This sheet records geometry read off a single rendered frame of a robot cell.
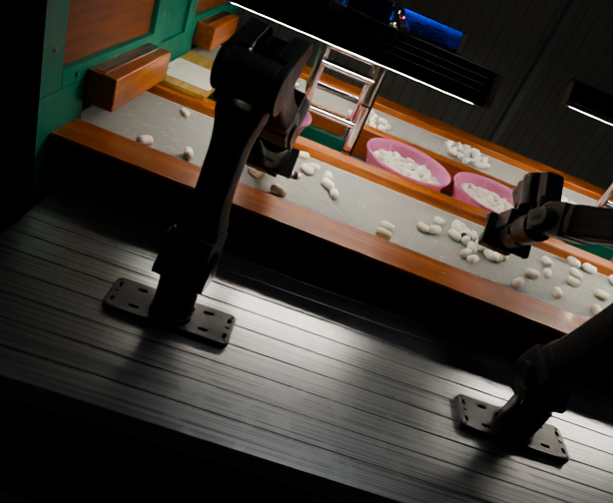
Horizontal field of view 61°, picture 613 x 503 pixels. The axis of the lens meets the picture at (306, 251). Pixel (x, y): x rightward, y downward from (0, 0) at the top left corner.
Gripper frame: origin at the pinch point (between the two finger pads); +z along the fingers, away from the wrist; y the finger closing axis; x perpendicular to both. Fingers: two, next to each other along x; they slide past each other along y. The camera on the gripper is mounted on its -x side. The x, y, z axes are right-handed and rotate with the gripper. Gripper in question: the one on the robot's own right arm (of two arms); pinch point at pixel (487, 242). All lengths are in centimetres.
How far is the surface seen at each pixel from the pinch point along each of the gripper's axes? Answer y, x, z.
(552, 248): -27.0, -12.1, 22.8
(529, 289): -14.8, 5.4, 5.1
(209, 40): 84, -42, 47
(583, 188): -60, -57, 74
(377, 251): 23.6, 12.5, -7.2
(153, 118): 80, -2, 14
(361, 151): 27, -29, 52
